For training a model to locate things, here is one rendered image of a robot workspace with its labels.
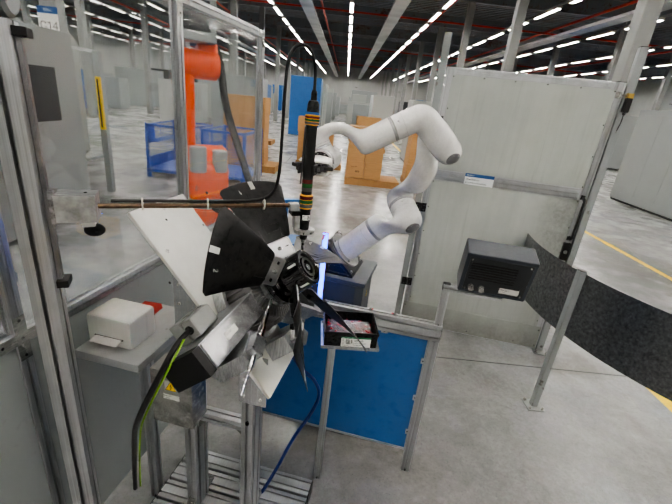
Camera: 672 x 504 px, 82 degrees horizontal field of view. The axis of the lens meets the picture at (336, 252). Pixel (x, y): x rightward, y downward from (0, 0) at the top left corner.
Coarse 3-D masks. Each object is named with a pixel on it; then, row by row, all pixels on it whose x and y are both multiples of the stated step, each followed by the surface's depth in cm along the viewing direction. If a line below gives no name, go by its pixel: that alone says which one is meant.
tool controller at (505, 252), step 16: (480, 240) 154; (464, 256) 154; (480, 256) 147; (496, 256) 146; (512, 256) 146; (528, 256) 147; (464, 272) 152; (480, 272) 150; (496, 272) 148; (512, 272) 147; (528, 272) 145; (464, 288) 156; (480, 288) 152; (496, 288) 153; (512, 288) 151; (528, 288) 150
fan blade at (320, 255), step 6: (300, 240) 152; (306, 240) 154; (294, 246) 146; (300, 246) 147; (306, 246) 149; (312, 246) 150; (318, 246) 154; (312, 252) 143; (318, 252) 145; (324, 252) 149; (330, 252) 154; (318, 258) 139; (324, 258) 142; (330, 258) 146; (336, 258) 150
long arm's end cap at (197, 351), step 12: (192, 348) 92; (180, 360) 90; (192, 360) 90; (204, 360) 91; (168, 372) 93; (180, 372) 92; (192, 372) 91; (204, 372) 90; (180, 384) 93; (192, 384) 92
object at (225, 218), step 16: (224, 208) 98; (224, 224) 97; (240, 224) 101; (224, 240) 97; (240, 240) 101; (256, 240) 106; (208, 256) 93; (224, 256) 97; (240, 256) 102; (256, 256) 106; (272, 256) 112; (208, 272) 94; (224, 272) 98; (240, 272) 103; (256, 272) 109; (208, 288) 94; (224, 288) 100
